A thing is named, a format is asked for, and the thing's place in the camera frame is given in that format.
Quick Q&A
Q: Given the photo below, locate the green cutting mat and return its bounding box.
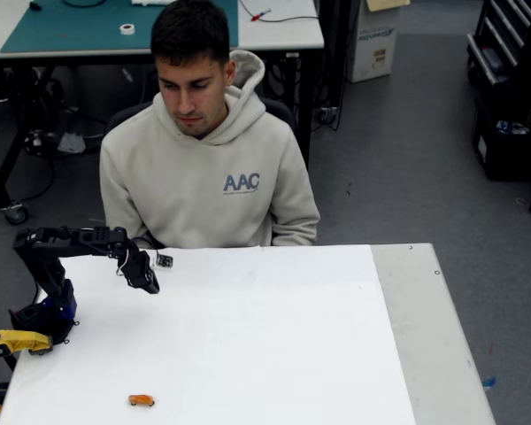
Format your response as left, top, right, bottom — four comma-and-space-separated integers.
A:
0, 0, 241, 54

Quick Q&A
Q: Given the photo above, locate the white work table black frame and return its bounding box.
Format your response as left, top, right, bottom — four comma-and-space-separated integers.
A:
0, 0, 327, 225

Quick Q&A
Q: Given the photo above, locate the grey caster wheel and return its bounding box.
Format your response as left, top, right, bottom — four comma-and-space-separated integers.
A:
1, 200, 29, 225

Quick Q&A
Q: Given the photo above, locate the thin grey cable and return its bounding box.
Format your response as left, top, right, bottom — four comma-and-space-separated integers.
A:
238, 0, 320, 24

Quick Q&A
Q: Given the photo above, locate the black tool cart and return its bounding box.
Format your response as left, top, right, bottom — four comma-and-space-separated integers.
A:
465, 0, 531, 86

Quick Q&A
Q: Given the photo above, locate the white cardboard box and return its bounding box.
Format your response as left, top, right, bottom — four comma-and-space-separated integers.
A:
346, 0, 412, 84

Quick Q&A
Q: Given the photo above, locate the black storage bin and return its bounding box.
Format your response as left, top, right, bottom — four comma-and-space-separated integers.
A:
470, 94, 531, 182

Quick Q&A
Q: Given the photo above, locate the man in beige hoodie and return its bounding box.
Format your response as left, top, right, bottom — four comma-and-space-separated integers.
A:
98, 0, 322, 250

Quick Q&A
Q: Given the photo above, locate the large white paper sheet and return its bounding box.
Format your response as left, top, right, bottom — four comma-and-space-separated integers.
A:
0, 243, 418, 425

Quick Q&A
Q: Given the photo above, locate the black office chair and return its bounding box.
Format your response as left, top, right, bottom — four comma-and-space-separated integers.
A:
104, 97, 298, 247

